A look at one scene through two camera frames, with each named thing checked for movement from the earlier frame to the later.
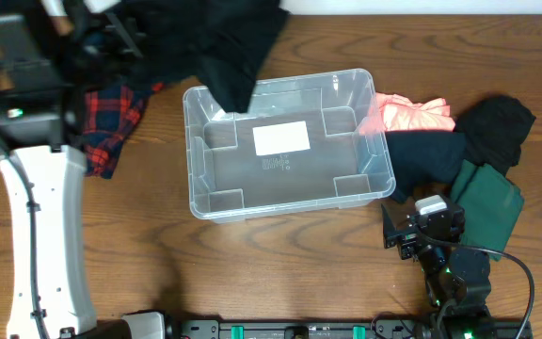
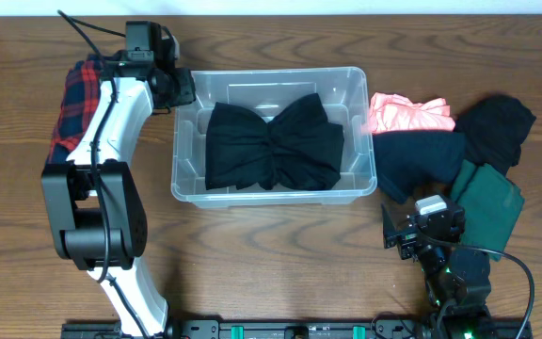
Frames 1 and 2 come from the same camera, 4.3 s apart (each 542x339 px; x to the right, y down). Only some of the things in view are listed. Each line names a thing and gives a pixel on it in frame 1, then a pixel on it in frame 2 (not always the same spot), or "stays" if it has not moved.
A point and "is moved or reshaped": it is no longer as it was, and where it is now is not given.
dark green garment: [491, 204] stays
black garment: [225, 44] to [298, 151]
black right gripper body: [408, 242] stays
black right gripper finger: [388, 224] stays
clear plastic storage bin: [306, 143] is moved or reshaped
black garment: [495, 127] stays
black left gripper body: [89, 59] to [174, 86]
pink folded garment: [394, 112] stays
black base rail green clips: [343, 330] stays
